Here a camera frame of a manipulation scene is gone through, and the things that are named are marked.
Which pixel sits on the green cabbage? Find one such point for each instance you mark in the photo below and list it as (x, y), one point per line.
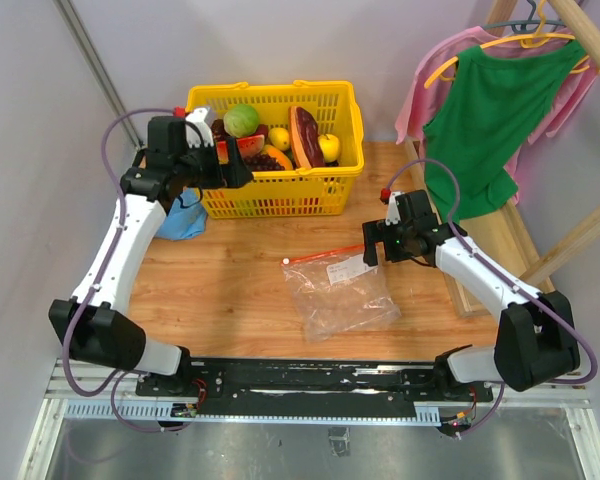
(240, 121)

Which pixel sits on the papaya half slice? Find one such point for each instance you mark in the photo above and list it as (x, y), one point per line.
(304, 139)

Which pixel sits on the wooden clothes rack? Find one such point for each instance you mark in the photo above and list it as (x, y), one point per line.
(560, 186)

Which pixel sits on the dark mangosteen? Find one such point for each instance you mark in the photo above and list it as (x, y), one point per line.
(218, 131)

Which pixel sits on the green tank top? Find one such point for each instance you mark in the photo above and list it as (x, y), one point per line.
(493, 106)

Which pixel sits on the yellow plastic basket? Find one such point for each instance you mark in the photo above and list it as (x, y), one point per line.
(301, 192)

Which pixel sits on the watermelon slice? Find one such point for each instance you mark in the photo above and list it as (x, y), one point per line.
(247, 147)

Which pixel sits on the orange mango piece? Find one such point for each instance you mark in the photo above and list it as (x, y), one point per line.
(279, 159)

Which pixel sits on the grey clothes hanger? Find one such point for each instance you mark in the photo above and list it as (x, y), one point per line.
(504, 18)

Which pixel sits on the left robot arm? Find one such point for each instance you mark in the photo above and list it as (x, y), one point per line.
(92, 324)

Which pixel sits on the yellow lemon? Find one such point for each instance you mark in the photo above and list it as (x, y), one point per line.
(279, 137)

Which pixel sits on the dark grape bunch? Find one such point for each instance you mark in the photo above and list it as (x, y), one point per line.
(263, 162)

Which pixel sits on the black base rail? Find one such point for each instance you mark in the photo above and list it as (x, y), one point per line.
(311, 390)

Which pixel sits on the yellow clothes hanger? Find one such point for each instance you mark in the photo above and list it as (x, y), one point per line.
(527, 40)

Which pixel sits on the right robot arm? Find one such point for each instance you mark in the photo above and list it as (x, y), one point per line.
(535, 342)

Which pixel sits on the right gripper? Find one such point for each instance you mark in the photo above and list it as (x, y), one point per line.
(379, 230)

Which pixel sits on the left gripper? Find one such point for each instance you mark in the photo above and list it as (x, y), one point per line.
(233, 175)

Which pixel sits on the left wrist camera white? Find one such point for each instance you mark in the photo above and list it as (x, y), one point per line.
(198, 129)

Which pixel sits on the aluminium frame post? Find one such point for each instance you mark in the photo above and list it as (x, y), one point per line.
(87, 48)

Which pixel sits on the clear zip top bag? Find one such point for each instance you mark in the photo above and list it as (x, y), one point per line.
(336, 291)

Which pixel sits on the blue cloth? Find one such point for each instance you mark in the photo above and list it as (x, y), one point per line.
(186, 218)

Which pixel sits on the pink shirt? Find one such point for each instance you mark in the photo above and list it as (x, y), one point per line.
(421, 104)

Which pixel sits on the yellow apple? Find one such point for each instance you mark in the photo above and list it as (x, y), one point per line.
(330, 146)

